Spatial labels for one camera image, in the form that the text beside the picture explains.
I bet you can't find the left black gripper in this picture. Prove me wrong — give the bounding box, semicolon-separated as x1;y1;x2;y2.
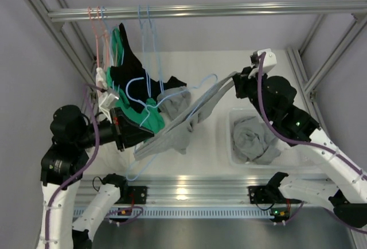
74;106;154;151

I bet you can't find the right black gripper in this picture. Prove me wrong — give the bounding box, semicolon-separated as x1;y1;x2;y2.
233;66;274;123

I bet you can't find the gray tank top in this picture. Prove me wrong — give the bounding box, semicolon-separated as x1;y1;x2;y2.
134;72;237;161
232;116;282;165

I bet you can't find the light blue wire hanger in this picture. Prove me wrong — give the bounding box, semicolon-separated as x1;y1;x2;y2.
138;5;151;97

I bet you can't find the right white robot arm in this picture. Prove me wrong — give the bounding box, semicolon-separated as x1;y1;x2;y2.
232;67;366;231

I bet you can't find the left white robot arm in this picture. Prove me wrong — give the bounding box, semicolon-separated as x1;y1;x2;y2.
37;105;154;248

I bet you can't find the green garment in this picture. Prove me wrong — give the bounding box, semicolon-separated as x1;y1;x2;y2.
104;28;166;135

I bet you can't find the black garment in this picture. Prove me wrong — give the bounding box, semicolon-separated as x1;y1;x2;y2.
110;23;187;113

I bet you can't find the large white garment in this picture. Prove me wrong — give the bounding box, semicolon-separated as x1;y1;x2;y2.
93;67;134;174

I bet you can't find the clear plastic basket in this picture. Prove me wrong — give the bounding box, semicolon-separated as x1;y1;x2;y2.
226;108;315;170

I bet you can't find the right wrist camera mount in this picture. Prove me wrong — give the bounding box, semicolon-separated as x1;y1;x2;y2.
248;48;277;79

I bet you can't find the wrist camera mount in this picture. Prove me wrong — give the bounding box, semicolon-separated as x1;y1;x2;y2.
248;48;277;79
98;88;120;123

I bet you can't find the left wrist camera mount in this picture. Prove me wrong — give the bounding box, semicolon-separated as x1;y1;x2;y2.
98;88;120;123

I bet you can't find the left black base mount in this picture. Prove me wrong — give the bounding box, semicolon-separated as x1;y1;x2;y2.
125;186;148;205

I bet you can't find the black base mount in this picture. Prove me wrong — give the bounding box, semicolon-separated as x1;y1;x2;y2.
125;186;148;205
247;185;274;204

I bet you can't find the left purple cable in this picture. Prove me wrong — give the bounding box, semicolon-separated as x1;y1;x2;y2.
42;84;144;249

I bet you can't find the perforated cable duct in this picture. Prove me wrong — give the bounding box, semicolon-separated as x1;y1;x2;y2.
106;207;274;219

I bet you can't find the front aluminium rail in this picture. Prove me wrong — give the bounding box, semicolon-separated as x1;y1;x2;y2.
74;174;336;207

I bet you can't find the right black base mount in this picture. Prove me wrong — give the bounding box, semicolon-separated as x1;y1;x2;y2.
247;185;274;204

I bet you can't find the aluminium hanging rail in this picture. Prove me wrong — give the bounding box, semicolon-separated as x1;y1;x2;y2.
48;0;366;22

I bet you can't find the pink wire hanger outer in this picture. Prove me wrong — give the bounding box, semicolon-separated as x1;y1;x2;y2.
87;6;104;69

